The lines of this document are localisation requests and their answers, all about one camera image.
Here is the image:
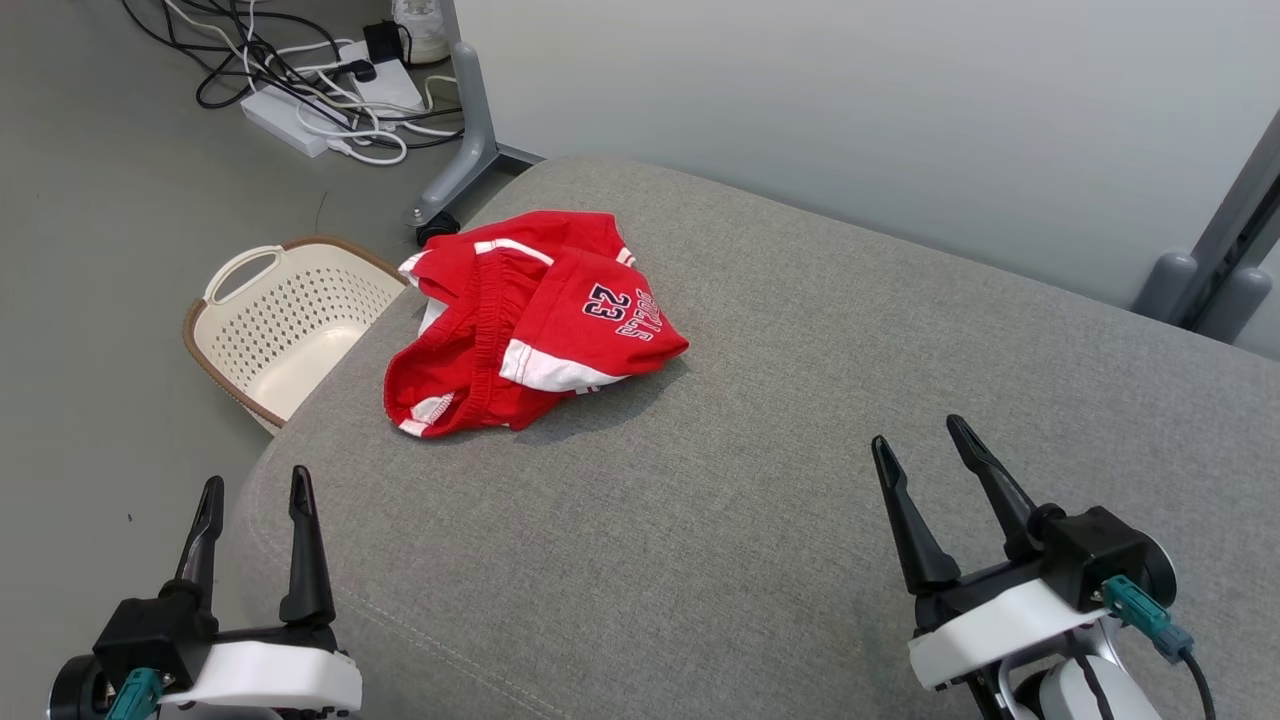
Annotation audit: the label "white floor cable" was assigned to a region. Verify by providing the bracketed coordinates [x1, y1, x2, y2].
[165, 0, 466, 167]

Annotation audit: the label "wide white power strip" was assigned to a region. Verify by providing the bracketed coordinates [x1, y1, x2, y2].
[338, 40, 427, 113]

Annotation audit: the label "white sneaker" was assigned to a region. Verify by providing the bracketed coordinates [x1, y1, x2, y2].
[392, 0, 451, 64]

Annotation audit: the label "red Bulls 23 jersey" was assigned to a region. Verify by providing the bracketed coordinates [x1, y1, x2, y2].
[384, 210, 641, 438]

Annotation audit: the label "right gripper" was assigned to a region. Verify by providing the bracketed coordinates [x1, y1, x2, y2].
[872, 416, 1111, 691]

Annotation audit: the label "cream perforated laundry basket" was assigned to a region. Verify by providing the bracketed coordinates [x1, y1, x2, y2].
[183, 235, 409, 438]

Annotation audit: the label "grey partition leg with caster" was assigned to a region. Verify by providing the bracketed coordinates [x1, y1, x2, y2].
[408, 40, 546, 248]

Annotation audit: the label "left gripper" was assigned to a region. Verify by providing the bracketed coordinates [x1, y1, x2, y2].
[160, 466, 363, 720]

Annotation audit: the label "long white power strip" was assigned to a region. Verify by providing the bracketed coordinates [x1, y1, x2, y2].
[240, 85, 333, 159]

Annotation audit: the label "black power adapter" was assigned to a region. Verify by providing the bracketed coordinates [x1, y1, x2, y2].
[362, 20, 407, 67]

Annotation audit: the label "red basketball shorts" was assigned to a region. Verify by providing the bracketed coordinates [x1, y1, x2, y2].
[470, 248, 691, 398]

